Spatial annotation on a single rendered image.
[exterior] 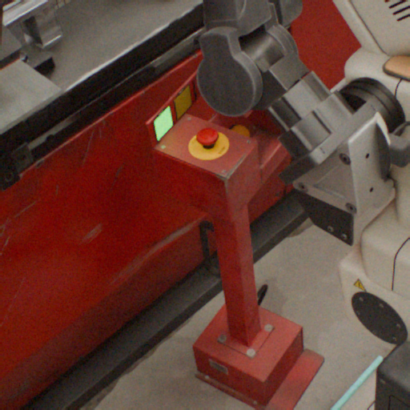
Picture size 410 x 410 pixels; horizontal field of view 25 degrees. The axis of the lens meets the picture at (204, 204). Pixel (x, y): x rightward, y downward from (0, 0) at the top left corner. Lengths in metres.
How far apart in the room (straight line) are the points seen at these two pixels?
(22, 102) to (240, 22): 0.53
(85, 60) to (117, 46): 0.07
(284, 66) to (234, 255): 0.90
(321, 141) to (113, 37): 0.81
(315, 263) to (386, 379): 1.10
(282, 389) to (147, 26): 0.93
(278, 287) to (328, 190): 1.34
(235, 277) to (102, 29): 0.58
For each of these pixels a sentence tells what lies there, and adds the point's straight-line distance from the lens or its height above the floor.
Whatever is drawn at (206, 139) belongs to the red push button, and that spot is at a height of 0.81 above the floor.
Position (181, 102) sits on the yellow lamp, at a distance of 1.68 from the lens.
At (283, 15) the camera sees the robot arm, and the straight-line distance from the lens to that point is 1.48.
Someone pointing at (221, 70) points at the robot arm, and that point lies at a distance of 1.03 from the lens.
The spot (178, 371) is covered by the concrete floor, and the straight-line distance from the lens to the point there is 2.28.
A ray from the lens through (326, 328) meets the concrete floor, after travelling 2.32.
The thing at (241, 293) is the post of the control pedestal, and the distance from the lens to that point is 1.98.
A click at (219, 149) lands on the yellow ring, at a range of 1.63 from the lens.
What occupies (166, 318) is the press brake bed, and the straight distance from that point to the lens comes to 2.31.
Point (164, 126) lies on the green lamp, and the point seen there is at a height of 0.80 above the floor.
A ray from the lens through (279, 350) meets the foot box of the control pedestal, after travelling 2.15.
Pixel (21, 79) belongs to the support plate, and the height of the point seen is 1.00.
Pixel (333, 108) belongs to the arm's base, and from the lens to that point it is 1.02.
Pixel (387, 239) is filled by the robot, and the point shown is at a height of 0.90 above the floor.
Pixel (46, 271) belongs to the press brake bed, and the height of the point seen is 0.50.
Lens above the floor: 1.92
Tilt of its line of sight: 48 degrees down
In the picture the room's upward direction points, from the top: 9 degrees counter-clockwise
